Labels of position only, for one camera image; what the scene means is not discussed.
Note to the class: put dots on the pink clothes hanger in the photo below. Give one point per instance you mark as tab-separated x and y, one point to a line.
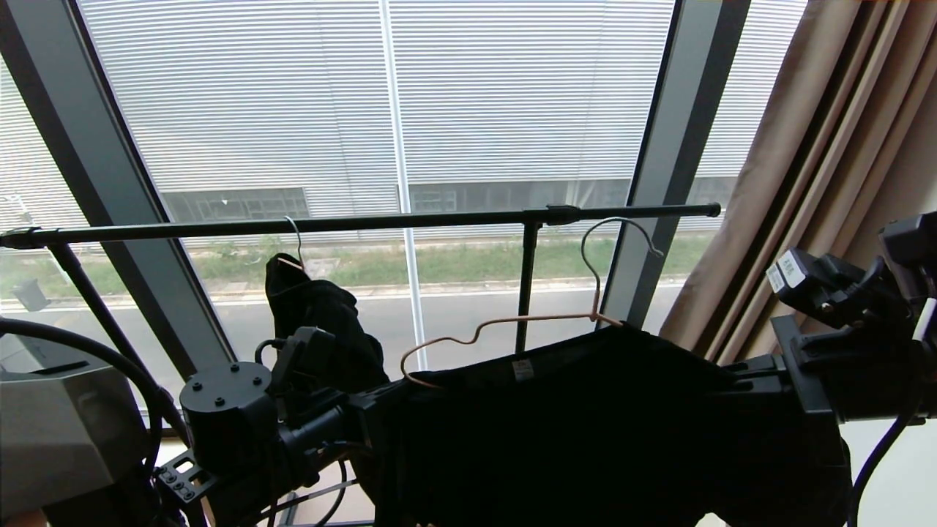
296	241
512	320

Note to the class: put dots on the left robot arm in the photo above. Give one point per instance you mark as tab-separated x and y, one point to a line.
227	410

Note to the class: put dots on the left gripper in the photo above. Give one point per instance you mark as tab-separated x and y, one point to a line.
329	435

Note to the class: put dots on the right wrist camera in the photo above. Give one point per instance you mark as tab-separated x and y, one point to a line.
827	289

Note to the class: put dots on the black garment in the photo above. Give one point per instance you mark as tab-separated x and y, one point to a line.
585	439

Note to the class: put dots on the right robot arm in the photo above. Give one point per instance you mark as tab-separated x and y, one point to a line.
911	241

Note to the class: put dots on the brown curtain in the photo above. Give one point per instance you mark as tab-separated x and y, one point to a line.
805	183

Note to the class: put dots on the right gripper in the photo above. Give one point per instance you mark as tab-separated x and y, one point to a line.
878	384

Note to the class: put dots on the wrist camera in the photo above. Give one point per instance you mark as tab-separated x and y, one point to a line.
827	289
307	351

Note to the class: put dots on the black clothes rack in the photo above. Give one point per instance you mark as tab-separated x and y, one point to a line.
366	221

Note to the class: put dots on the black shorts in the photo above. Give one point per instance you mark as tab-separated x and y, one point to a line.
322	322

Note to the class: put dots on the window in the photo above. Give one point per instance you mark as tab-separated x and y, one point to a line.
688	110

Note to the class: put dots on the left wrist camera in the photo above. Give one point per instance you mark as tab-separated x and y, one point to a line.
307	351

